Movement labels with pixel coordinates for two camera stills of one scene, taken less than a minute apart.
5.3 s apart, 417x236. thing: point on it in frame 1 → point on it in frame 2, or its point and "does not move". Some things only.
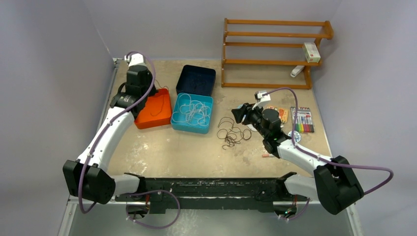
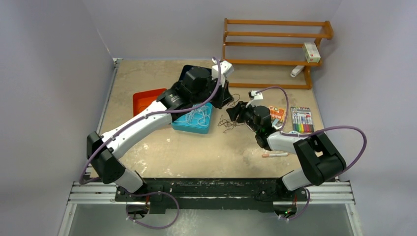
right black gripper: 246,110 does not move
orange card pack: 283,114 does not move
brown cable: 232,136 → 229,123
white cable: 192,111 does not move
